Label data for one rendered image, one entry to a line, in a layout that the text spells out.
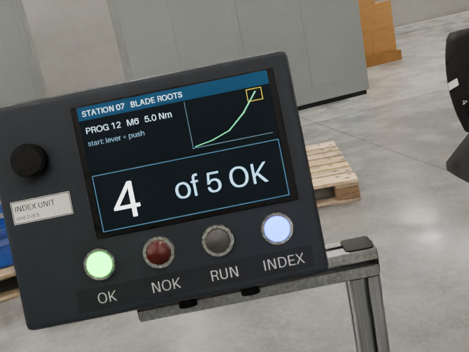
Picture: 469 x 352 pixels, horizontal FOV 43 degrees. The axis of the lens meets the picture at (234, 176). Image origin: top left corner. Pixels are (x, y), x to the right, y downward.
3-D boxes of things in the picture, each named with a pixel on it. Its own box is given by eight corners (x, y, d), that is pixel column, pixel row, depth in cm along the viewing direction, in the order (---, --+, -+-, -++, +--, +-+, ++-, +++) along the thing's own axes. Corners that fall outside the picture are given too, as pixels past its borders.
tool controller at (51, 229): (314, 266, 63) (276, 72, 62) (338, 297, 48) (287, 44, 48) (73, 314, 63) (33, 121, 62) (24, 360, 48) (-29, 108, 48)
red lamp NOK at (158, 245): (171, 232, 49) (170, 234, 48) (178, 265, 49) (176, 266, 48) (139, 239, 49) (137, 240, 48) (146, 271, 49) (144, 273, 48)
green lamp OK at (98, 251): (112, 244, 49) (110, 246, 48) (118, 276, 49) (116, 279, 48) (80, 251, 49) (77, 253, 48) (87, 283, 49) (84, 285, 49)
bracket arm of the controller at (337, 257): (372, 262, 60) (368, 235, 59) (381, 275, 57) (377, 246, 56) (142, 308, 60) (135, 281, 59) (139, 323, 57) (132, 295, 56)
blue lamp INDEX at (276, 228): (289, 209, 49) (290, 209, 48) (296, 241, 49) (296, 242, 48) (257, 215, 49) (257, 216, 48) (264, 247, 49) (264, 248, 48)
